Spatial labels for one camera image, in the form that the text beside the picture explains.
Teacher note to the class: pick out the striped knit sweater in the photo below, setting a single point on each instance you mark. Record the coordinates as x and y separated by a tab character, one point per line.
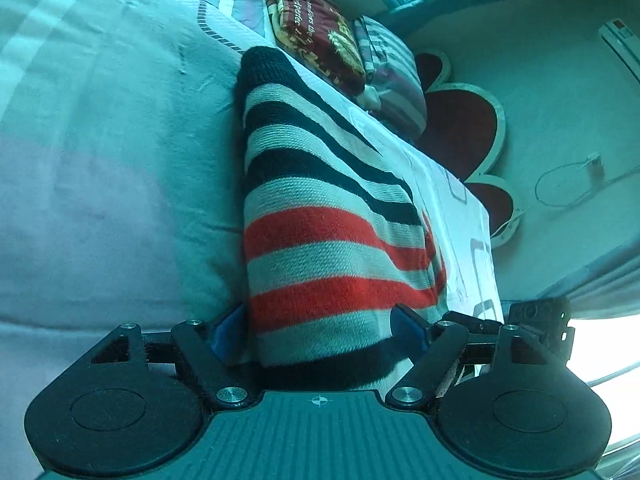
320	240

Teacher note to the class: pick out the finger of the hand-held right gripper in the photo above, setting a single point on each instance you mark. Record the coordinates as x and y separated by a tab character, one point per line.
480	324

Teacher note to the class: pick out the red heart-shaped headboard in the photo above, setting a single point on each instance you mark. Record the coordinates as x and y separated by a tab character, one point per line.
460	125

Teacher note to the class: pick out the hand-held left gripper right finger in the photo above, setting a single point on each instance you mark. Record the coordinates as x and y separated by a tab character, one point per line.
407	327

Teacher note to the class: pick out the glass window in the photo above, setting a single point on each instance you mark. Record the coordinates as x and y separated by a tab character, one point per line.
607	345

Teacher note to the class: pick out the grey striped pillow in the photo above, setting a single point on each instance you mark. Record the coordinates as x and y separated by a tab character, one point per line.
395	75

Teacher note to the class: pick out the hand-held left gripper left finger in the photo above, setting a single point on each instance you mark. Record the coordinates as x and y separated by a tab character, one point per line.
227	332

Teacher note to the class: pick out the red printed folded blanket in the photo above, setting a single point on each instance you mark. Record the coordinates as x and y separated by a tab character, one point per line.
315	30

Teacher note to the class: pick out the white air conditioner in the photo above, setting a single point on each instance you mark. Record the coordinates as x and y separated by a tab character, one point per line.
622	45

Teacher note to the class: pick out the white wall socket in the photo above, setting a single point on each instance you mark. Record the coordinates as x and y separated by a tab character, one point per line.
594	164

